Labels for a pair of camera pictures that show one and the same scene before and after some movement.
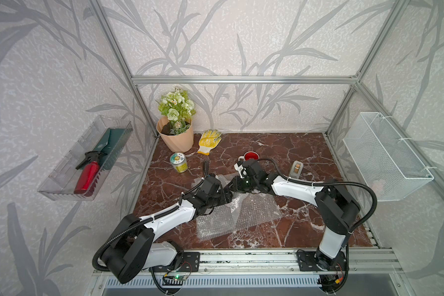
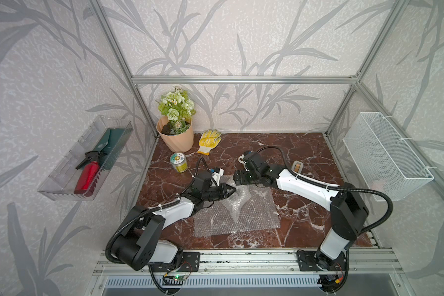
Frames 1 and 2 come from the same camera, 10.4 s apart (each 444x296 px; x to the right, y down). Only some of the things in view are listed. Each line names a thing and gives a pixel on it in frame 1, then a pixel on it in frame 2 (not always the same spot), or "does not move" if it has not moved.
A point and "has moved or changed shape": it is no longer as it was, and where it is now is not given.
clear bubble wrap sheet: x=241 y=211 has moved or changed shape
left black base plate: x=191 y=263 does not move
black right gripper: x=235 y=185 → x=239 y=175
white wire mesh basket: x=384 y=162 does not move
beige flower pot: x=175 y=143 does not move
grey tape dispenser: x=296 y=169 does not move
